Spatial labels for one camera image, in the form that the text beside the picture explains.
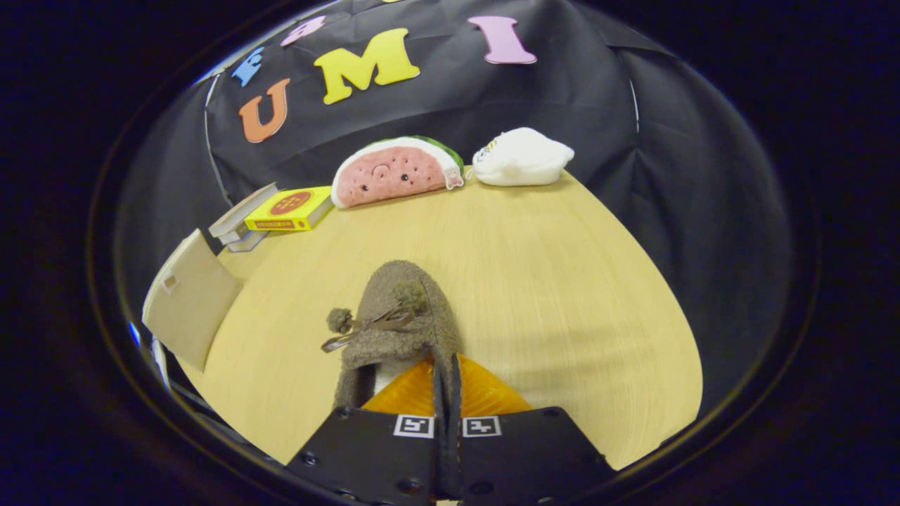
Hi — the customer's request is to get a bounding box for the cream storage box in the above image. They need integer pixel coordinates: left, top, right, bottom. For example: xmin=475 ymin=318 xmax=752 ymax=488
xmin=143 ymin=228 xmax=243 ymax=373

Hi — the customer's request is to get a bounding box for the brown fuzzy shoe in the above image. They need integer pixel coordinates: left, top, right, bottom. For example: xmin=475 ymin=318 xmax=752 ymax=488
xmin=321 ymin=260 xmax=463 ymax=412

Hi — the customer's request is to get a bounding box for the yellow book with red circle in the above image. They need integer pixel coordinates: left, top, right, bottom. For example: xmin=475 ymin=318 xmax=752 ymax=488
xmin=244 ymin=186 xmax=334 ymax=232

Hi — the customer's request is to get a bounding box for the white plush toy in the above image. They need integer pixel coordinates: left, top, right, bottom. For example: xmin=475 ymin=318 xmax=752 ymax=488
xmin=471 ymin=127 xmax=575 ymax=187

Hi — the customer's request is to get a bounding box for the watermelon slice plush toy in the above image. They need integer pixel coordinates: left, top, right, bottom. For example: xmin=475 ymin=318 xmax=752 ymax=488
xmin=330 ymin=136 xmax=465 ymax=209

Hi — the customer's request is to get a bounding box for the black backdrop cloth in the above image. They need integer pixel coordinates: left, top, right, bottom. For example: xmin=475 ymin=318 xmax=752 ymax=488
xmin=116 ymin=0 xmax=792 ymax=422

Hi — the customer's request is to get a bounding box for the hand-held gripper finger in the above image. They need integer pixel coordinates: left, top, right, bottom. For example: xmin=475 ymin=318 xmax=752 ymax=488
xmin=287 ymin=353 xmax=451 ymax=506
xmin=451 ymin=353 xmax=617 ymax=504

